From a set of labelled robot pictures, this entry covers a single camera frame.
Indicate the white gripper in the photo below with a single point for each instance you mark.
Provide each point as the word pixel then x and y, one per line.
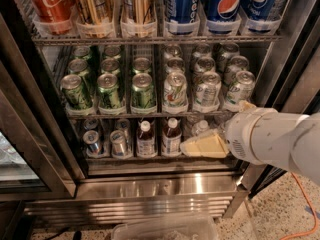
pixel 238 134

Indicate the white 7up can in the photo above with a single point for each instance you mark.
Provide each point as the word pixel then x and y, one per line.
pixel 175 87
pixel 223 53
pixel 201 50
pixel 171 50
pixel 207 89
pixel 241 88

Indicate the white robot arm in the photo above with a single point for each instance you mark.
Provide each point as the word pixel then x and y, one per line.
pixel 264 136

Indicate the white 7up can second-row right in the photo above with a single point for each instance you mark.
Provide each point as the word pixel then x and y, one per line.
pixel 236 63

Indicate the white 7up can second-row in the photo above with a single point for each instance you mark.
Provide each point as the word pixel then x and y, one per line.
pixel 202 65
pixel 174 64
pixel 236 63

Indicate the white 7up can second-row middle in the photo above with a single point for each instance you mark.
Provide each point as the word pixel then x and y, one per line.
pixel 202 65

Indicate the fridge glass door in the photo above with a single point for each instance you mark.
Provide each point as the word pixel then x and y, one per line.
pixel 293 100

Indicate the white 7up can second-row left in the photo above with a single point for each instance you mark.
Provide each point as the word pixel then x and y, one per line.
pixel 174 64

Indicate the green can front right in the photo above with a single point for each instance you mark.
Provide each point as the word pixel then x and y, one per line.
pixel 142 91

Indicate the green can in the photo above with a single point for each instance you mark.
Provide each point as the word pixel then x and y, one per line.
pixel 112 51
pixel 82 52
pixel 142 91
pixel 76 92
pixel 110 96

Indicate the silver can bottom back right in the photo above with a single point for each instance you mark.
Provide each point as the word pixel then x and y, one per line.
pixel 123 124

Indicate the silver can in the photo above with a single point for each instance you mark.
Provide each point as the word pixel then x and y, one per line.
pixel 123 124
pixel 119 143
pixel 91 124
pixel 93 142

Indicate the green can second-row right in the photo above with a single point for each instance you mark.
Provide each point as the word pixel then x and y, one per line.
pixel 141 65

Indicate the green can second-row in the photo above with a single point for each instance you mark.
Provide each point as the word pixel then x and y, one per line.
pixel 81 68
pixel 110 65
pixel 141 65

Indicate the silver can bottom front right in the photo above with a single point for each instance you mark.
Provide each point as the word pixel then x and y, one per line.
pixel 119 143

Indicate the green can front middle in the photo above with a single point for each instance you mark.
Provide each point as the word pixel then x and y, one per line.
pixel 110 96

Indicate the blue Pepsi can middle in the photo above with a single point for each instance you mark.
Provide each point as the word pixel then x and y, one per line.
pixel 222 12

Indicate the blue pepsi can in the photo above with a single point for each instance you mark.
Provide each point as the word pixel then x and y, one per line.
pixel 180 14
pixel 259 10
pixel 222 12

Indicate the blue Pepsi can right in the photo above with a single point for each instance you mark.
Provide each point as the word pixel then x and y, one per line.
pixel 259 10

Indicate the green can second-row middle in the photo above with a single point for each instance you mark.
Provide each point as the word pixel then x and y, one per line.
pixel 110 65

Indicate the blue Pepsi can left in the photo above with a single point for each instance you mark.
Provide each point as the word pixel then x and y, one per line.
pixel 180 14

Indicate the stainless steel fridge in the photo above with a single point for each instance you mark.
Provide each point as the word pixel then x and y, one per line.
pixel 72 189

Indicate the silver can bottom back left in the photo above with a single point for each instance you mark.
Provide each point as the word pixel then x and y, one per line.
pixel 91 124

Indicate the green can back middle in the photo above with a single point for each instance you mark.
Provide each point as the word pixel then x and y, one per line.
pixel 112 51

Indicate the silver can bottom front left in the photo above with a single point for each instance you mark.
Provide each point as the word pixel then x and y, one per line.
pixel 93 142

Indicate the green can second-row left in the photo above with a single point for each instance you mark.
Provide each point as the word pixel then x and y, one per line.
pixel 81 68

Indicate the green can front left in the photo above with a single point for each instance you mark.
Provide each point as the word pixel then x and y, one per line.
pixel 76 92

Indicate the green can back left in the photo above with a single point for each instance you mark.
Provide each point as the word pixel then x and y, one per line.
pixel 82 52

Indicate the gold can left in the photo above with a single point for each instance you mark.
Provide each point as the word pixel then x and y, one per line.
pixel 94 16

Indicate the red Coca-Cola can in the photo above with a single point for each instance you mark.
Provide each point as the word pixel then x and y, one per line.
pixel 55 13

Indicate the clear water bottle right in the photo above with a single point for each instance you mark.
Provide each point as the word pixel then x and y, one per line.
pixel 220 123

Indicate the clear water bottle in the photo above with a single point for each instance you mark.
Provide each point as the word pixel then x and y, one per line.
pixel 220 123
pixel 200 127

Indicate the clear water bottle left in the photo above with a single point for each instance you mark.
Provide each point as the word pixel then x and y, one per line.
pixel 200 127

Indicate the brown drink bottle right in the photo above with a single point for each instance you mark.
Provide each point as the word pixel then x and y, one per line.
pixel 171 138

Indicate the brown drink bottle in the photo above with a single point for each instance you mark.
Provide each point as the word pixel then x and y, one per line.
pixel 145 140
pixel 171 138

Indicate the brown drink bottle left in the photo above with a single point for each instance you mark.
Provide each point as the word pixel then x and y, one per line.
pixel 145 140

